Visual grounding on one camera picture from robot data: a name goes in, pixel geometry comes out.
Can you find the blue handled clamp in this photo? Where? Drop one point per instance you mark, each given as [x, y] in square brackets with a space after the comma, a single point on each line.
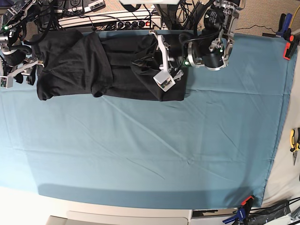
[284, 23]

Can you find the left gripper silver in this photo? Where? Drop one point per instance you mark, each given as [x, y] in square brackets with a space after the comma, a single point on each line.
[165, 79]

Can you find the black T-shirt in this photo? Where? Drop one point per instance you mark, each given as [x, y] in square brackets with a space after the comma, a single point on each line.
[121, 67]

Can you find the blue orange clamp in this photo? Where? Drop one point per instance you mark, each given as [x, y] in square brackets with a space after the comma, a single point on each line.
[241, 216]

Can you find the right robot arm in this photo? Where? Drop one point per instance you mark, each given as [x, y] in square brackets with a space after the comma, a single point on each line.
[16, 60]

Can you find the teal table cloth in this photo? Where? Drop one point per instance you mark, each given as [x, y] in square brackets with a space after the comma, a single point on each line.
[210, 151]

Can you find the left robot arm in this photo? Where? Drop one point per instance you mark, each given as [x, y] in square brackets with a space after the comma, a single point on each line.
[210, 45]

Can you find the white power strip black sockets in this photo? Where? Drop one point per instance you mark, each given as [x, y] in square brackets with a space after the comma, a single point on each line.
[135, 25]

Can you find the right gripper silver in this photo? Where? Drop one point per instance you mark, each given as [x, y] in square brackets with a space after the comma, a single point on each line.
[17, 73]

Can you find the black bag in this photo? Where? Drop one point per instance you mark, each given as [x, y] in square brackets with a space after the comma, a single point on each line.
[267, 215]

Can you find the yellow handled pliers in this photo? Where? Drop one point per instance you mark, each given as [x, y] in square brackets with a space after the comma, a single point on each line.
[294, 144]

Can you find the orange black clamp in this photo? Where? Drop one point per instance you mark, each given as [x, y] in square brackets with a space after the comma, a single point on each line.
[290, 47]

